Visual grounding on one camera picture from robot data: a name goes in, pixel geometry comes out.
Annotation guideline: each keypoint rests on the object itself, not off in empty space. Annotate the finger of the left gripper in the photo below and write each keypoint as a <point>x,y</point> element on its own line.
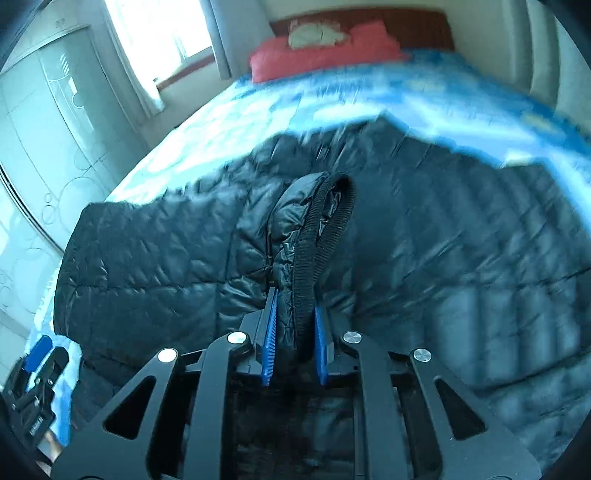
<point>37,353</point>
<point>53,367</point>

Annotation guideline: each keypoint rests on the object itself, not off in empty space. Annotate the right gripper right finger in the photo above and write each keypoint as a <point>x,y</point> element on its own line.
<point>412,417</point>

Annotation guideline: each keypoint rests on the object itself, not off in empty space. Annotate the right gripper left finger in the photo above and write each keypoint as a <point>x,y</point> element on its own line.
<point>170,420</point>

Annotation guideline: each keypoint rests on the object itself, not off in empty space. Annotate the black quilted puffer jacket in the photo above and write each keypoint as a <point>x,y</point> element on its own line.
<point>296,428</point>

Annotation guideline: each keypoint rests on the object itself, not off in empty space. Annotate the person's left hand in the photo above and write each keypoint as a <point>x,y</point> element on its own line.
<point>51,448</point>

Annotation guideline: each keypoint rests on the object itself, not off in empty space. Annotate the white glass wardrobe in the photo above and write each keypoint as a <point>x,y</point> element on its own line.
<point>65,143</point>

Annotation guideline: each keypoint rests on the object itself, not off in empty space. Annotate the white sheer curtain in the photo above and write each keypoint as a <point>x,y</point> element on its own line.
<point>120,51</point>

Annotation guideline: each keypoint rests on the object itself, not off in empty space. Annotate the left window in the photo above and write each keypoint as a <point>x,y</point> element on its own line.
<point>161,39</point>

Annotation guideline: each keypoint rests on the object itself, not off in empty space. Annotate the blue patterned bed sheet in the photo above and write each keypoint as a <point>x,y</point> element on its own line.
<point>323,97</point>

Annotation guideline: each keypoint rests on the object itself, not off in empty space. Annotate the grey curtain left of bed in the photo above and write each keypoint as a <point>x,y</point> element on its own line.
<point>236,28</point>

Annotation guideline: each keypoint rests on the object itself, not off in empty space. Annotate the grey curtain right side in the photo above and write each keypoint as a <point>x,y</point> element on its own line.
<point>545,62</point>

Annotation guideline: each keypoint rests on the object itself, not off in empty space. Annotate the small cream printed cushion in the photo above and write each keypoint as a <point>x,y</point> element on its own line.
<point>311,34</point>

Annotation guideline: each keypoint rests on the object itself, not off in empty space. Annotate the red pillow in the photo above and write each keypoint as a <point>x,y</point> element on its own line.
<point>366,43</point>

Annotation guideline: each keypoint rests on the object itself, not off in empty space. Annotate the dark wooden headboard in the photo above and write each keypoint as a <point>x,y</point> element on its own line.
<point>413,27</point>

